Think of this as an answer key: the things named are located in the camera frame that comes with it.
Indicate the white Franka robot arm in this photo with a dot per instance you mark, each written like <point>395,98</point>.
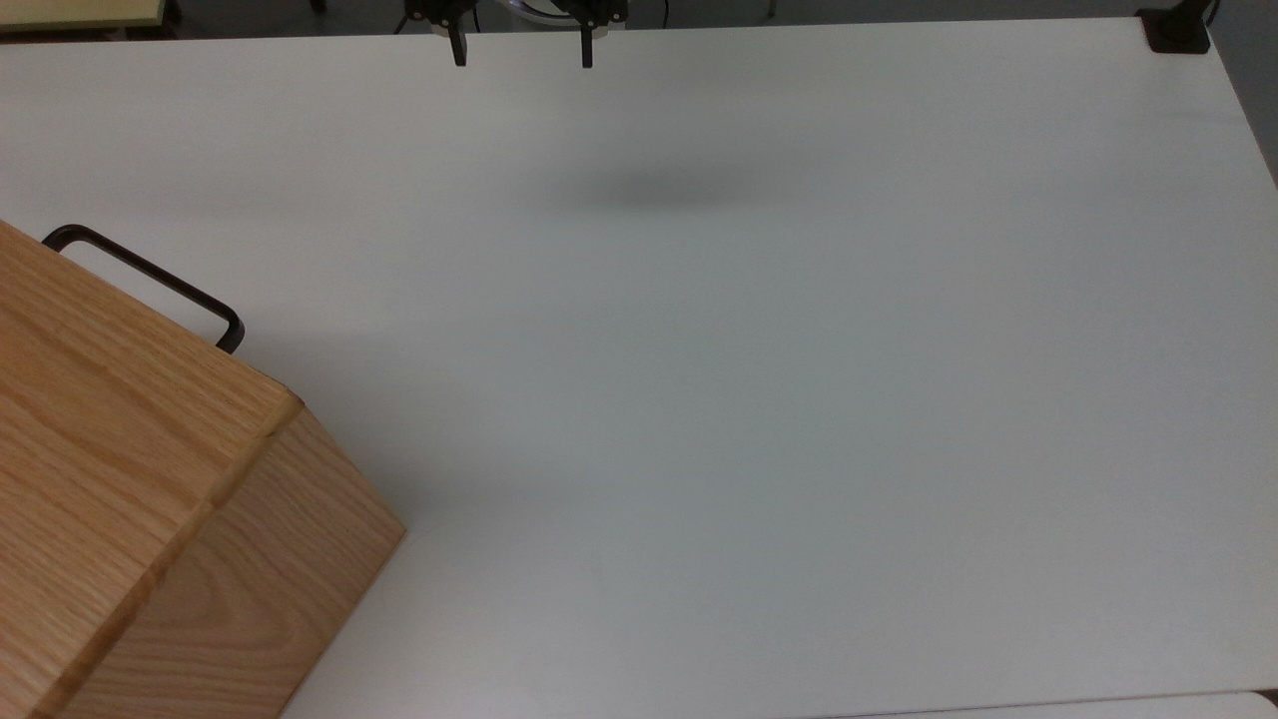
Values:
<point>527,6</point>

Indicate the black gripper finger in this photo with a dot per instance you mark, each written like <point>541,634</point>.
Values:
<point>458,48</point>
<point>587,48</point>

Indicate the oak wood drawer cabinet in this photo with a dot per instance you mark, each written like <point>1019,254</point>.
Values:
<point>130,479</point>

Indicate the black Franka gripper body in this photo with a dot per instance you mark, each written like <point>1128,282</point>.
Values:
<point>439,10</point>

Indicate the black table clamp mount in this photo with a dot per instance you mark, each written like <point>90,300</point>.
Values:
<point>1176,35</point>

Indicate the yellow-green side table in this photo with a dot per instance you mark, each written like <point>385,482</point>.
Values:
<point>70,12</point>

